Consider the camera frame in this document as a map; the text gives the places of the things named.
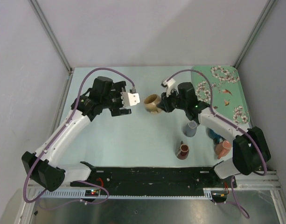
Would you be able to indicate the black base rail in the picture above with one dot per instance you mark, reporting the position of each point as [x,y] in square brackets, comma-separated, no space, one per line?
[157,181]

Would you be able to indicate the aluminium frame post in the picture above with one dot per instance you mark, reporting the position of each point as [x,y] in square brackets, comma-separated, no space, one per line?
[50,33]
[261,21]

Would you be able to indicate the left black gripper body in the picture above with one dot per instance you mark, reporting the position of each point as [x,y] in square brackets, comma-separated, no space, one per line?
[114,100]

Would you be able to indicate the right aluminium frame post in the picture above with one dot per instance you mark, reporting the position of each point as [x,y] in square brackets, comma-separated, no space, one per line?
[261,21]

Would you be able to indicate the beige wooden mug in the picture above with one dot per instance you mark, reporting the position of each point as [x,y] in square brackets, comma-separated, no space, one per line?
[151,103]

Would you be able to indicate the slotted cable duct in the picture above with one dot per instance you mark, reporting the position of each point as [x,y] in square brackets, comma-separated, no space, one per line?
[87,193]

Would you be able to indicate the aluminium base profile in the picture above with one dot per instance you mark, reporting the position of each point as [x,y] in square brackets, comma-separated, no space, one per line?
[270,180]

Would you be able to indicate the salmon pink mug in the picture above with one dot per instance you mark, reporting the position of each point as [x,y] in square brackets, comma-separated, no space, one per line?
[222,149]

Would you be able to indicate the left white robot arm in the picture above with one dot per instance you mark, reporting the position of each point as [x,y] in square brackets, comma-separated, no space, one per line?
[42,165]

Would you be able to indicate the grey mug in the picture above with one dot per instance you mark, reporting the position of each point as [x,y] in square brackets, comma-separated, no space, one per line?
[190,129]

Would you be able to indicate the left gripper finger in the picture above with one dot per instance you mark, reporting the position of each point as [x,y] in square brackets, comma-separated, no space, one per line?
[120,112]
[120,86]

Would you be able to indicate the green floral tray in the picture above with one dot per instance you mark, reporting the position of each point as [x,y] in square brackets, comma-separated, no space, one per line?
[228,96]

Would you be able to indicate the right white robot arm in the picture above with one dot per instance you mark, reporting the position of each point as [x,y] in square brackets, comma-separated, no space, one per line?
[249,148]

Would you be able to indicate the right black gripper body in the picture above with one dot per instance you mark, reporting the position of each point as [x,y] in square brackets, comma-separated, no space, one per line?
[172,101]

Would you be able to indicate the left aluminium frame post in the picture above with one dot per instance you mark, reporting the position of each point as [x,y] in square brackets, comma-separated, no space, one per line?
[50,33]

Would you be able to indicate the blue mug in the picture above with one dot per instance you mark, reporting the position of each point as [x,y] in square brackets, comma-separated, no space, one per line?
[214,136]

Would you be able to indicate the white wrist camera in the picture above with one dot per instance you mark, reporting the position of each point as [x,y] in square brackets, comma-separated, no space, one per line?
[130,99]
[168,84]

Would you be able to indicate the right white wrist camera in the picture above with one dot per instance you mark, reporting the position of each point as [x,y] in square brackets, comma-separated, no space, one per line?
[168,84]

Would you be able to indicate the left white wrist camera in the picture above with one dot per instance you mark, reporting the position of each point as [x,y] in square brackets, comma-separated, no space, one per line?
[130,99]

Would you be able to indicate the dark red mug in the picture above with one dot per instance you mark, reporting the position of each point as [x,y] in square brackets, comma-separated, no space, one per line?
[183,151]

